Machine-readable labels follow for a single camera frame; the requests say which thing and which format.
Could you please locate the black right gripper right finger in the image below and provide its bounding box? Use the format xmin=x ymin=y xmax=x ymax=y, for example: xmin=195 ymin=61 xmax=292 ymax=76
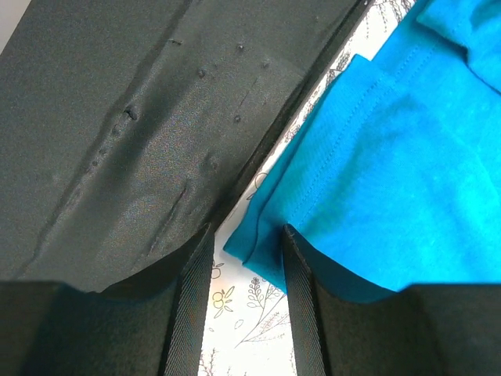
xmin=282 ymin=225 xmax=500 ymax=375

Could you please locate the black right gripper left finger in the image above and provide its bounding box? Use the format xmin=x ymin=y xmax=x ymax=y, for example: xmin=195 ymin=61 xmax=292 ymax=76
xmin=1 ymin=225 xmax=214 ymax=375

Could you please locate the blue t shirt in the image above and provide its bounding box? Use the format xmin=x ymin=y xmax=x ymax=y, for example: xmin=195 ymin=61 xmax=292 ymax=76
xmin=224 ymin=1 xmax=500 ymax=291

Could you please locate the floral table mat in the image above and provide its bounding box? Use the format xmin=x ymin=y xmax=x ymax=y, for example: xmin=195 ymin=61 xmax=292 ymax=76
xmin=198 ymin=1 xmax=414 ymax=375

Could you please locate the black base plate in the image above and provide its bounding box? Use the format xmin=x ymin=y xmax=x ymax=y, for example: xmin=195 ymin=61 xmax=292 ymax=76
xmin=1 ymin=1 xmax=366 ymax=291

